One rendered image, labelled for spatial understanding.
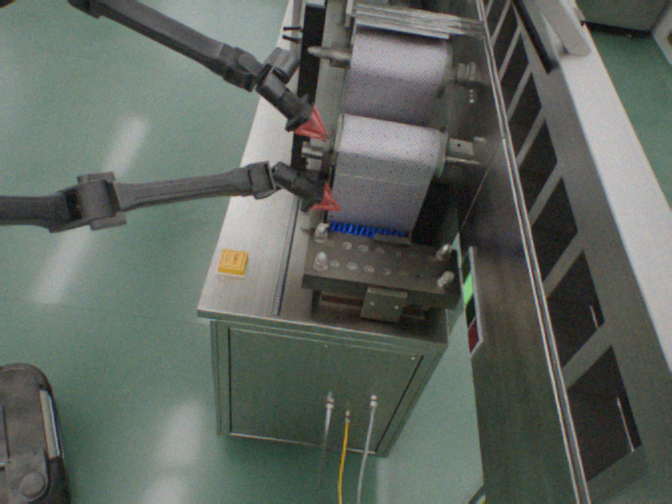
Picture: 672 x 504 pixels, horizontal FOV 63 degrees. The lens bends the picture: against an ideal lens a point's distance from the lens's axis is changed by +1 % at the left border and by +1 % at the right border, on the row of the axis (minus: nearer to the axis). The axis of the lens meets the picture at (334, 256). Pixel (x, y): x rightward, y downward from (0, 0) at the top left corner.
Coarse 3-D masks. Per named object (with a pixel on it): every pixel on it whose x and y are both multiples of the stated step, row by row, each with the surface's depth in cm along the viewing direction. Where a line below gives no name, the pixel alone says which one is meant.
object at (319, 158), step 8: (328, 144) 142; (312, 152) 142; (320, 152) 142; (312, 160) 147; (320, 160) 144; (328, 160) 142; (312, 168) 145; (320, 168) 145; (328, 168) 144; (320, 176) 147; (328, 176) 146; (304, 216) 165; (312, 216) 159; (320, 216) 159; (304, 224) 163; (312, 224) 162
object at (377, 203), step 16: (336, 176) 136; (352, 176) 136; (336, 192) 140; (352, 192) 140; (368, 192) 140; (384, 192) 139; (400, 192) 139; (416, 192) 138; (352, 208) 144; (368, 208) 144; (384, 208) 143; (400, 208) 143; (416, 208) 142; (368, 224) 148; (384, 224) 148; (400, 224) 147
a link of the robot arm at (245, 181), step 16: (80, 176) 108; (96, 176) 109; (112, 176) 111; (192, 176) 121; (208, 176) 123; (224, 176) 126; (240, 176) 128; (256, 176) 131; (112, 192) 112; (128, 192) 112; (144, 192) 114; (160, 192) 116; (176, 192) 118; (192, 192) 120; (208, 192) 123; (224, 192) 126; (240, 192) 128; (256, 192) 132; (112, 208) 114; (128, 208) 112; (96, 224) 108; (112, 224) 110
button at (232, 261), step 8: (224, 248) 151; (224, 256) 149; (232, 256) 149; (240, 256) 150; (224, 264) 147; (232, 264) 148; (240, 264) 148; (224, 272) 148; (232, 272) 148; (240, 272) 147
